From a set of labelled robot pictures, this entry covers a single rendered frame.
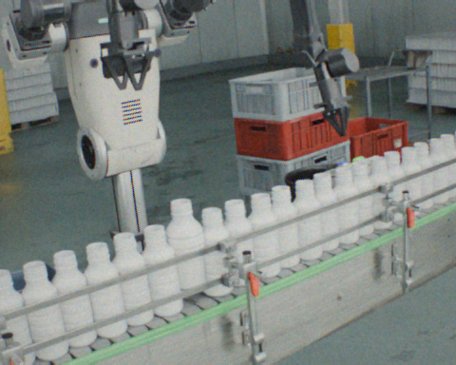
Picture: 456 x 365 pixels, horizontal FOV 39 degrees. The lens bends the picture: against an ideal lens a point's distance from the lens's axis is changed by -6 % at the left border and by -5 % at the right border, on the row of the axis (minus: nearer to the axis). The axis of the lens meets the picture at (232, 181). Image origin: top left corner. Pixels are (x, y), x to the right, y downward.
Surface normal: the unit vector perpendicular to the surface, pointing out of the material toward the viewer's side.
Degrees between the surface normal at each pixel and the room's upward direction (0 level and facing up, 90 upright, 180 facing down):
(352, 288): 90
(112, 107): 90
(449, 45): 90
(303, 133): 90
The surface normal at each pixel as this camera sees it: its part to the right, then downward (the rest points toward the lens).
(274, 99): -0.71, 0.24
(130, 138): 0.61, 0.15
